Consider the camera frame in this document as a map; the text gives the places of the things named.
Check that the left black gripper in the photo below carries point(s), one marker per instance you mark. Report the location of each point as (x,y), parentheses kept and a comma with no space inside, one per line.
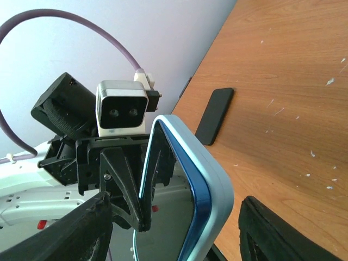
(77,155)

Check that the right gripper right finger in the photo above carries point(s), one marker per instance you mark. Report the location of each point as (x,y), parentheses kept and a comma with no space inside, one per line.
(266,236)

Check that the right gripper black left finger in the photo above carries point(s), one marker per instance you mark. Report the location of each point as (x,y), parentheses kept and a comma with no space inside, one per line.
(82,234)

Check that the light blue phone case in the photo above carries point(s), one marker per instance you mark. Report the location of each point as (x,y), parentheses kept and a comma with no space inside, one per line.
(218,182)

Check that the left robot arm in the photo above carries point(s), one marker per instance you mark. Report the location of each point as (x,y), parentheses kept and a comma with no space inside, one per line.
(29,193)

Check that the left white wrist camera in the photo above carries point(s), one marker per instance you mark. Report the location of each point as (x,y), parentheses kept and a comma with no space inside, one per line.
(121,106)

